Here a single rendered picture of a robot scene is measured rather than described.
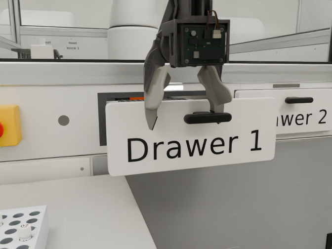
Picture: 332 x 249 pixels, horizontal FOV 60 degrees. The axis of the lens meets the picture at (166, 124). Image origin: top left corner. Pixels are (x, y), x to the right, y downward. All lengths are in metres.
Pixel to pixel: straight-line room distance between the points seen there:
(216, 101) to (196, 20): 0.14
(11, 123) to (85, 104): 0.14
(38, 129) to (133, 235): 0.31
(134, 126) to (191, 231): 0.41
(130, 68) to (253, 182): 0.43
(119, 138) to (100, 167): 0.22
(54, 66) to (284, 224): 0.71
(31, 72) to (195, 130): 0.34
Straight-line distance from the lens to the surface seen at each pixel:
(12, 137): 0.59
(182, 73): 0.65
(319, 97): 0.83
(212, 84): 0.43
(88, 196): 0.53
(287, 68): 0.78
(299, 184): 0.88
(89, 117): 0.61
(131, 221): 0.44
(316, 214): 0.97
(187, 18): 0.35
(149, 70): 0.40
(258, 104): 0.51
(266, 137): 0.53
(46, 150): 0.63
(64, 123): 0.62
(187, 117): 0.41
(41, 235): 0.39
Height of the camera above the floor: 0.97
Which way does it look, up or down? 11 degrees down
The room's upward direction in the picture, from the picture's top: straight up
